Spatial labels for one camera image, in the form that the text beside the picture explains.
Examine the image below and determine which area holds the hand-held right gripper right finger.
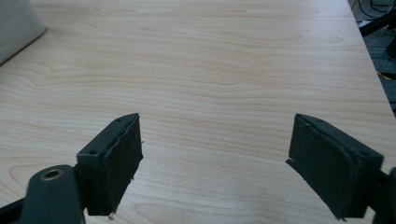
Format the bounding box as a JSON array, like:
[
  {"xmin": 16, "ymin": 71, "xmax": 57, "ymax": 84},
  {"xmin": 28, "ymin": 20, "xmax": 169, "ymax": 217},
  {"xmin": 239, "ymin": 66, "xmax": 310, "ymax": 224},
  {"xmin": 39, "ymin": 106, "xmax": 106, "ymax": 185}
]
[{"xmin": 285, "ymin": 113, "xmax": 385, "ymax": 220}]

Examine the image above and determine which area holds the yellow cable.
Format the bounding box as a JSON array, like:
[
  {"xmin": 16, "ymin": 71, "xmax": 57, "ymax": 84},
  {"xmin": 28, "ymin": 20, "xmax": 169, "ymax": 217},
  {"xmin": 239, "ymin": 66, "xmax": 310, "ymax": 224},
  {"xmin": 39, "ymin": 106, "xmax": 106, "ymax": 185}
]
[{"xmin": 376, "ymin": 72, "xmax": 396, "ymax": 81}]

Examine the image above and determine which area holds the black cable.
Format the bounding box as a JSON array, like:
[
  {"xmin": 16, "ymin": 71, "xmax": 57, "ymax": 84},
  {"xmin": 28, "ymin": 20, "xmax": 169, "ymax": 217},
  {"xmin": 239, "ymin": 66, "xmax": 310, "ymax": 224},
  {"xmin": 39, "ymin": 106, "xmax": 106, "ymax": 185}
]
[{"xmin": 357, "ymin": 0, "xmax": 396, "ymax": 19}]

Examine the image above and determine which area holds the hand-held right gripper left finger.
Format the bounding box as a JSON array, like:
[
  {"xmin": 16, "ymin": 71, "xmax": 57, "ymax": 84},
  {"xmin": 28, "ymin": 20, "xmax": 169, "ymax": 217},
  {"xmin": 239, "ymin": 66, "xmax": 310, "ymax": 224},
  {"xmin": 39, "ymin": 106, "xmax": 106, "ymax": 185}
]
[{"xmin": 76, "ymin": 112, "xmax": 144, "ymax": 217}]

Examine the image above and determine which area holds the black metal stand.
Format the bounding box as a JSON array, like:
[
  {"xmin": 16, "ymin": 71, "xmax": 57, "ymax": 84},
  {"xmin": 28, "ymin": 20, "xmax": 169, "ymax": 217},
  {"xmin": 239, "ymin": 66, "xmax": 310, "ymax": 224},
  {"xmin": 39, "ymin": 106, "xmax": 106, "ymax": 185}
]
[{"xmin": 359, "ymin": 10, "xmax": 396, "ymax": 38}]

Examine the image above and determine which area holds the grey box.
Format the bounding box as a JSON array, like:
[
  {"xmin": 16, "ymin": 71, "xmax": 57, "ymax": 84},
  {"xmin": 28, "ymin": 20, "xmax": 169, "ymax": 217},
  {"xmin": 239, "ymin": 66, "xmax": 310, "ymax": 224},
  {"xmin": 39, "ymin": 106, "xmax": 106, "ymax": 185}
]
[{"xmin": 0, "ymin": 0, "xmax": 48, "ymax": 65}]

